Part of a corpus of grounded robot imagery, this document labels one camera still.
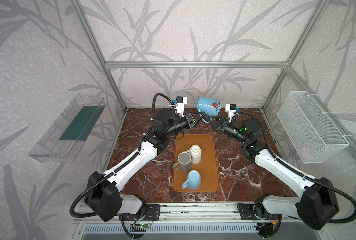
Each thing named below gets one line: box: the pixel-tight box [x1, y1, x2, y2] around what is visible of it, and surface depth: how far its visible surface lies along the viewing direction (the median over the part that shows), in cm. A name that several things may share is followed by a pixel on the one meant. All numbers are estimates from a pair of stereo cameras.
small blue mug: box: [194, 96, 222, 124], surface depth 65 cm
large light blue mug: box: [181, 170, 201, 190], surface depth 78 cm
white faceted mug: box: [184, 144, 202, 164], surface depth 86 cm
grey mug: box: [172, 152, 192, 173], surface depth 84 cm
